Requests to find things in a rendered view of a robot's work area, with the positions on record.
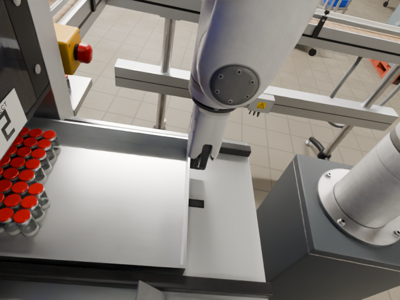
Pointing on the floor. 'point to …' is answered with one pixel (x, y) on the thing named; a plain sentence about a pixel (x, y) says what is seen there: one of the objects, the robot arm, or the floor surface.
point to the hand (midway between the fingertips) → (198, 159)
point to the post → (50, 63)
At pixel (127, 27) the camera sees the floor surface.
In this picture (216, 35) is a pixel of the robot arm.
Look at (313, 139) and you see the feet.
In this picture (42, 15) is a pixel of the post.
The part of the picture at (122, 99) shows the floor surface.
